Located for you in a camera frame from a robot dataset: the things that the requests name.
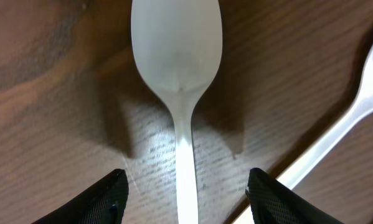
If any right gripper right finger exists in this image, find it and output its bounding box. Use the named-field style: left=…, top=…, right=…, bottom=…
left=246, top=168, right=341, bottom=224

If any white spoon of four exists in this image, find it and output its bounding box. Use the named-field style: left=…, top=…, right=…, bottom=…
left=131, top=0, right=223, bottom=223
left=235, top=44, right=373, bottom=224

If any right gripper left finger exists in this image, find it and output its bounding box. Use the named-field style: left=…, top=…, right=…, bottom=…
left=33, top=169, right=129, bottom=224

